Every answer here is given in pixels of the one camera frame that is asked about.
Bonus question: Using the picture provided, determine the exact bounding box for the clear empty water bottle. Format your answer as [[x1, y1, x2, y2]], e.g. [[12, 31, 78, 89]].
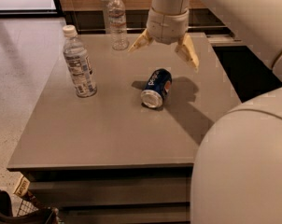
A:
[[107, 0, 129, 50]]

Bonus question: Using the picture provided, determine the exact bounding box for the tan snack package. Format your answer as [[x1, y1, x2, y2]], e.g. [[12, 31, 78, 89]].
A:
[[13, 175, 30, 198]]

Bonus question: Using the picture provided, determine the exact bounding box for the black wire basket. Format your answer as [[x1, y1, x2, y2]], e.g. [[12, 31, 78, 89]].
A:
[[0, 190, 59, 224]]

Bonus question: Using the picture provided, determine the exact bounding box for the labelled water bottle white cap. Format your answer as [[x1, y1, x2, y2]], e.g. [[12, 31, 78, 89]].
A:
[[63, 25, 97, 98]]

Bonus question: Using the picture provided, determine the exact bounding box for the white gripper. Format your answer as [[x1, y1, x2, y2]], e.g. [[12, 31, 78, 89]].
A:
[[129, 7, 199, 71]]

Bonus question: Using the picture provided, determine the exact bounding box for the blue pepsi can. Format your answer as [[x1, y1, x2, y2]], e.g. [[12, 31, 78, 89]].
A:
[[141, 68, 172, 108]]

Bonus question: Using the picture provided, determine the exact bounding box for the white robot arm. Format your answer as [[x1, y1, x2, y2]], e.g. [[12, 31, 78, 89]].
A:
[[132, 0, 282, 224]]

